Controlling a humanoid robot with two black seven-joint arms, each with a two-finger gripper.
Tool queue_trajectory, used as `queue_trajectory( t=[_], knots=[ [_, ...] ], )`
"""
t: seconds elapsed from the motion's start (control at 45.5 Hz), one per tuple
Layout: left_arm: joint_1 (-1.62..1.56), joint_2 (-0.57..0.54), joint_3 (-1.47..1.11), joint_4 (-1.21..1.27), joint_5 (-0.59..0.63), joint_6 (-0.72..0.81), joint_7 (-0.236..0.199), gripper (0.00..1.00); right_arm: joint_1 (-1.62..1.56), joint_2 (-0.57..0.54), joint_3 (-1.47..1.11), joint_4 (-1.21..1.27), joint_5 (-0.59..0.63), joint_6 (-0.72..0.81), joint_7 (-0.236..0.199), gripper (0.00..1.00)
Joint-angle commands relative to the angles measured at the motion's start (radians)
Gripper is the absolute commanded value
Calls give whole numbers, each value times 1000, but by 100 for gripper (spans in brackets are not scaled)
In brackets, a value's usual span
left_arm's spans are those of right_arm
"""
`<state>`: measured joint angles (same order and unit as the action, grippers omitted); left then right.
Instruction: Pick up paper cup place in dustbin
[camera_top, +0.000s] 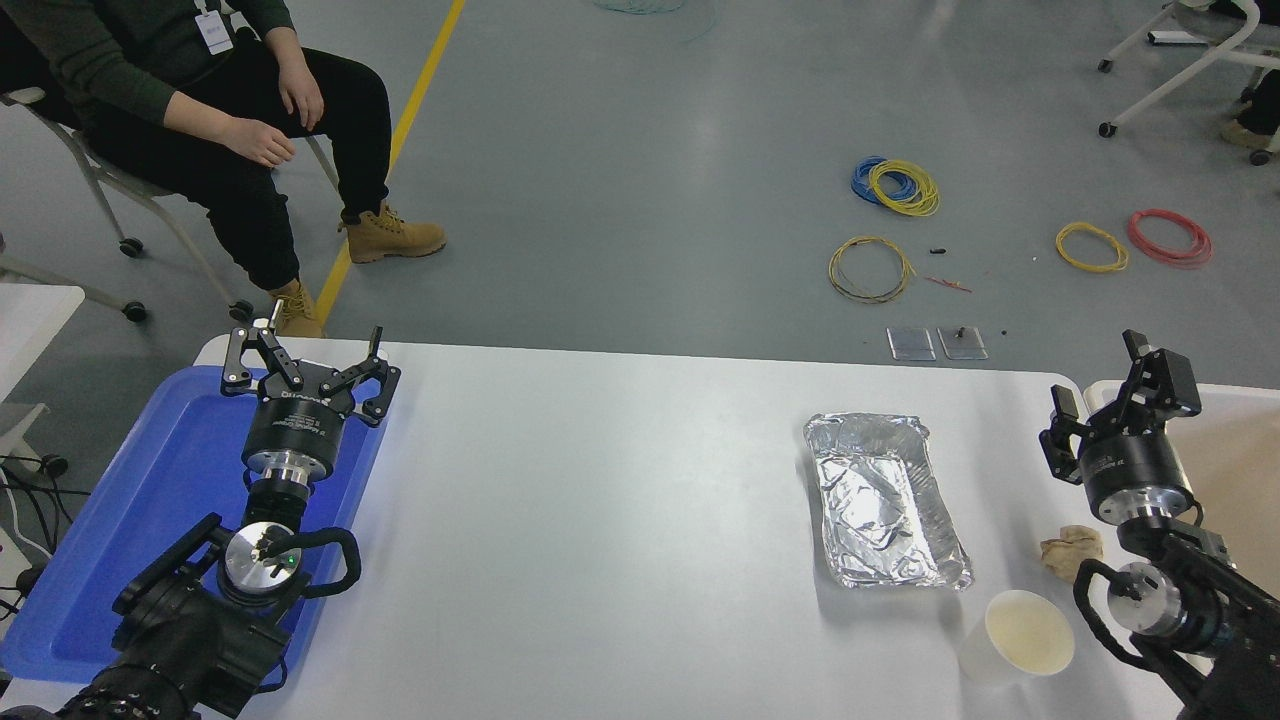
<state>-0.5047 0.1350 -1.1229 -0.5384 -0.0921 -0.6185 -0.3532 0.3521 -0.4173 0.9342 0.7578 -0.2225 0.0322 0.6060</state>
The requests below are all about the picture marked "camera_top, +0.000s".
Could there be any person's left hand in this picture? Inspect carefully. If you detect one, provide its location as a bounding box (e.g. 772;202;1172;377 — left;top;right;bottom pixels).
265;27;326;131

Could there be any white wheeled chair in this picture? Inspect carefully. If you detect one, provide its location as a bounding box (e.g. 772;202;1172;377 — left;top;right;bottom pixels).
1097;0;1280;166

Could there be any grey leg with caster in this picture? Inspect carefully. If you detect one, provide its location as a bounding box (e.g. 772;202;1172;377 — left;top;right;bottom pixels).
0;255;148;323

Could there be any person's foot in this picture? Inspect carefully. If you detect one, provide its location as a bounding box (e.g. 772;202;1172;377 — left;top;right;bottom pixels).
268;278;326;339
338;200;447;265

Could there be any blue plastic tray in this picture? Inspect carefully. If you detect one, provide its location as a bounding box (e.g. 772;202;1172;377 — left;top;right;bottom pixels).
0;365;391;691

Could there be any silver foil tray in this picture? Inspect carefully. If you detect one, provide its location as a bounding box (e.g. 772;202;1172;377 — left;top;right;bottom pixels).
803;412;975;591

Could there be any dark yellow wire coil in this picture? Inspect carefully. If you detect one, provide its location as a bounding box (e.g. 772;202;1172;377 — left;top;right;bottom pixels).
828;236;916;305

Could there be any black floor cable tangle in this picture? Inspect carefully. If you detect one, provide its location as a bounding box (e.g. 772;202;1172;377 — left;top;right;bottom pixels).
0;453;91;621

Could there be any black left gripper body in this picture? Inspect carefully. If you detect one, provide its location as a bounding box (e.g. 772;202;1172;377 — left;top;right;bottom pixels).
243;372;358;473

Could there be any blue wire coil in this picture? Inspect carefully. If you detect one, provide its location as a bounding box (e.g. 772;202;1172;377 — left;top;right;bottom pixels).
851;156;916;206

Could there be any white name badge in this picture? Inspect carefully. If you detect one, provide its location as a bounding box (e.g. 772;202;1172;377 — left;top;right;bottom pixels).
195;8;234;56

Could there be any red wire coil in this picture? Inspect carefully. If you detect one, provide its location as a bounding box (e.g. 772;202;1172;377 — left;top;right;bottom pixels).
1128;208;1213;269

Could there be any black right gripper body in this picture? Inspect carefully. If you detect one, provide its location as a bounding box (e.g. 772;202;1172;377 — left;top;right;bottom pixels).
1080;422;1196;519

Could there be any large pale bin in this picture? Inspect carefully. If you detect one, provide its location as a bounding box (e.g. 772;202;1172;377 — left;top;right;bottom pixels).
1083;380;1280;681

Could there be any person's right hand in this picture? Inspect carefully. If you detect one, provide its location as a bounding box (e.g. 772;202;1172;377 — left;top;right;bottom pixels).
215;117;297;168

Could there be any person's right foot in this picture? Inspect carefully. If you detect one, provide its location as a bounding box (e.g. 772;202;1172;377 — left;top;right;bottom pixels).
268;278;326;339

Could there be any crumpled tan paper ball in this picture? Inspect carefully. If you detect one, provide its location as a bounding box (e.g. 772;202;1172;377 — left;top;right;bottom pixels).
1040;525;1104;584

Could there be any white side table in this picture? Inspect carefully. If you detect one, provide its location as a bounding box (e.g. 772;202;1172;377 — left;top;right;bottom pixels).
0;283;86;461

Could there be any small yellow wire coil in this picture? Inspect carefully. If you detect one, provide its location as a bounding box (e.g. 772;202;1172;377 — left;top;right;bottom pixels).
1056;221;1130;274

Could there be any white paper cup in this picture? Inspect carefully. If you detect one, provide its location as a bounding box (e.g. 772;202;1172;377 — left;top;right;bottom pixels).
958;589;1076;686

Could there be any person's left foot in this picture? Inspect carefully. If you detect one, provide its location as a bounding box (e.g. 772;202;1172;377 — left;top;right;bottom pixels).
338;200;447;265

